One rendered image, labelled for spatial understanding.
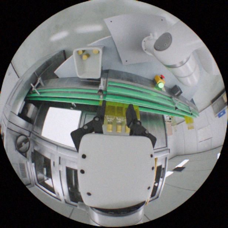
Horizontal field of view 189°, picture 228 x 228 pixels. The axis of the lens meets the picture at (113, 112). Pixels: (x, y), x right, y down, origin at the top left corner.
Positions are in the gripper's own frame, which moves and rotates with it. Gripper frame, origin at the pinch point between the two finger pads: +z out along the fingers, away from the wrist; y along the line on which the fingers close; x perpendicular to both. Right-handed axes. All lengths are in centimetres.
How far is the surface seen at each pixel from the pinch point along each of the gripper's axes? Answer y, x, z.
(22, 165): -92, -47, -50
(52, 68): -90, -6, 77
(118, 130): 6.5, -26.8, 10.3
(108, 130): 0.7, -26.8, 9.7
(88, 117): -15.8, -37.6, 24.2
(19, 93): -90, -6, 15
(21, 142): -88, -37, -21
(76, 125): -25.3, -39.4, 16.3
